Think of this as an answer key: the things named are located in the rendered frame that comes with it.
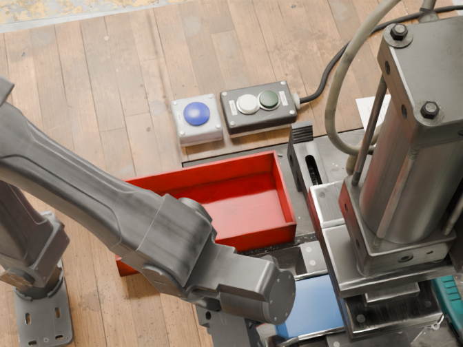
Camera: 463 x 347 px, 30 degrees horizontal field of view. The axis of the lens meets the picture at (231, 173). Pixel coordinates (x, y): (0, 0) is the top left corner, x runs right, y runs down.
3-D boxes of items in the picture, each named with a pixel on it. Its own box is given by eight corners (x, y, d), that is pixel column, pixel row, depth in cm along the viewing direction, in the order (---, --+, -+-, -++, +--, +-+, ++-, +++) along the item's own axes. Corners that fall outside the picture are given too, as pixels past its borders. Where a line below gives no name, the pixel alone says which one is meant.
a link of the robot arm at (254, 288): (307, 272, 91) (268, 210, 83) (277, 344, 88) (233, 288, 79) (216, 253, 98) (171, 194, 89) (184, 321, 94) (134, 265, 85)
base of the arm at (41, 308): (45, 186, 118) (-7, 196, 117) (65, 324, 108) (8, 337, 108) (55, 212, 125) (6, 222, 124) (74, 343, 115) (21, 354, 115)
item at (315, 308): (261, 289, 110) (262, 281, 108) (376, 265, 112) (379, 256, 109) (275, 341, 107) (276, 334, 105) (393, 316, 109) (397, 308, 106)
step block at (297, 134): (286, 154, 130) (291, 123, 122) (305, 151, 130) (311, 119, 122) (297, 192, 127) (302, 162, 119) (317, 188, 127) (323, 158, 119)
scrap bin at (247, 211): (106, 202, 126) (101, 182, 120) (273, 169, 128) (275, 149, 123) (120, 277, 120) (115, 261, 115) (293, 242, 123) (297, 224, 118)
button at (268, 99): (256, 99, 132) (257, 91, 130) (275, 96, 132) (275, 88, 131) (261, 115, 131) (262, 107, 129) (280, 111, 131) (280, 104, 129)
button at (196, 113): (181, 110, 131) (180, 102, 129) (207, 105, 131) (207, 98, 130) (186, 132, 129) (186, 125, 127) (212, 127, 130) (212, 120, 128)
